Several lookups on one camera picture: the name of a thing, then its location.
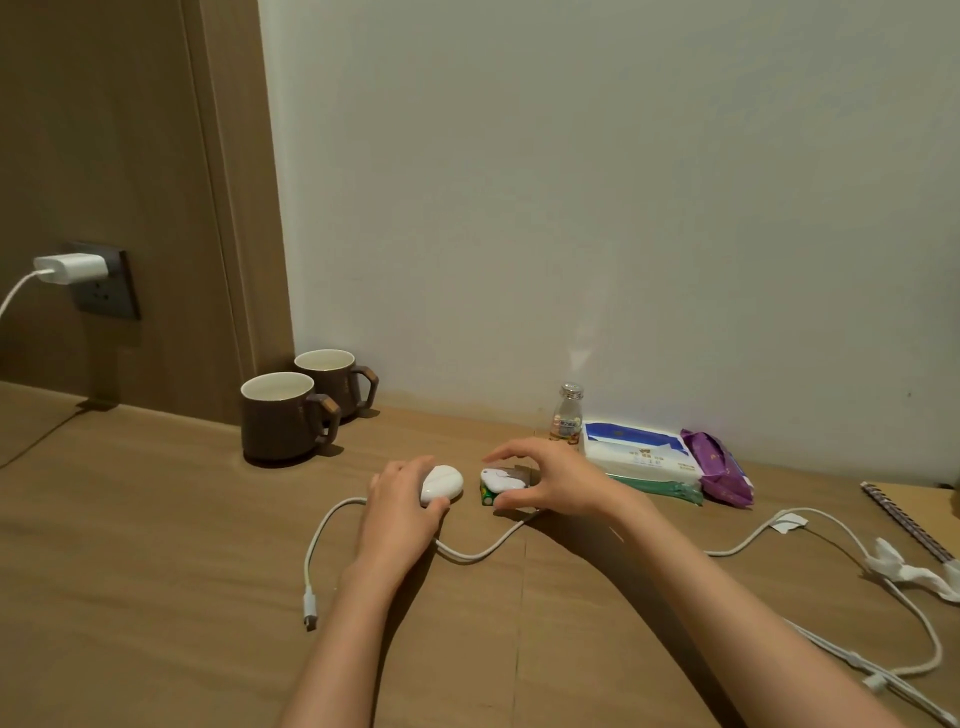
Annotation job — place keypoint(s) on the green tissue packet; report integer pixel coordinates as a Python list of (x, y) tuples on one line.
[(664, 489)]

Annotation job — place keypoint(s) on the small white rounded device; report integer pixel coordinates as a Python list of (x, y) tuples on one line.
[(504, 480)]

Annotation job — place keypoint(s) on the white and blue tissue pack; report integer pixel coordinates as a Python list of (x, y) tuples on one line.
[(637, 450)]

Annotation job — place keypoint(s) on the person's left thumb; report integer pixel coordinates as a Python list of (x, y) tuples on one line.
[(437, 508)]

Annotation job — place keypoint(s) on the person's left forearm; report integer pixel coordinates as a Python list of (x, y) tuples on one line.
[(352, 645)]

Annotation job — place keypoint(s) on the brown mug with white inside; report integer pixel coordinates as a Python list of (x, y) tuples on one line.
[(277, 420), (337, 382)]

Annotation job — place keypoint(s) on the grey wall socket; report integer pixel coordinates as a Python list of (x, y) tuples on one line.
[(109, 289)]

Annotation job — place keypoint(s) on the person's right thumb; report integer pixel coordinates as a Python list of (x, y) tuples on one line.
[(514, 503)]

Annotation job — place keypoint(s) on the person's left hand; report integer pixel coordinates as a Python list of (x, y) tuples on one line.
[(390, 517)]

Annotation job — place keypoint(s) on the white oval device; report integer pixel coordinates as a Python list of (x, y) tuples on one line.
[(442, 484)]

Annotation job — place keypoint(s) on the small green pack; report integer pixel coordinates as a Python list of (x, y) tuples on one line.
[(487, 495)]

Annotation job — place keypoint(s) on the white charger plug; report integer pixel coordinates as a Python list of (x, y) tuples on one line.
[(71, 268)]

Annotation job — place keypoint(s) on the purple wipes packet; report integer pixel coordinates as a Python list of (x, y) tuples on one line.
[(716, 465)]

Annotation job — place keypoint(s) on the crumpled white wrapper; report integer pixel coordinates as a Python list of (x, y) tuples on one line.
[(911, 570)]

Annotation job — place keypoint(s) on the brown spiral notebook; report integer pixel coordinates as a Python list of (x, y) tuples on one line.
[(919, 510)]

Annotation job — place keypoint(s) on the person's right forearm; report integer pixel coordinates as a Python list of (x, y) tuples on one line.
[(720, 607)]

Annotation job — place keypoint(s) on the person's right hand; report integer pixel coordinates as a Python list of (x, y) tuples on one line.
[(570, 484)]

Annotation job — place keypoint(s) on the small glass bottle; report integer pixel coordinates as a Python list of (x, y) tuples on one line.
[(568, 416)]

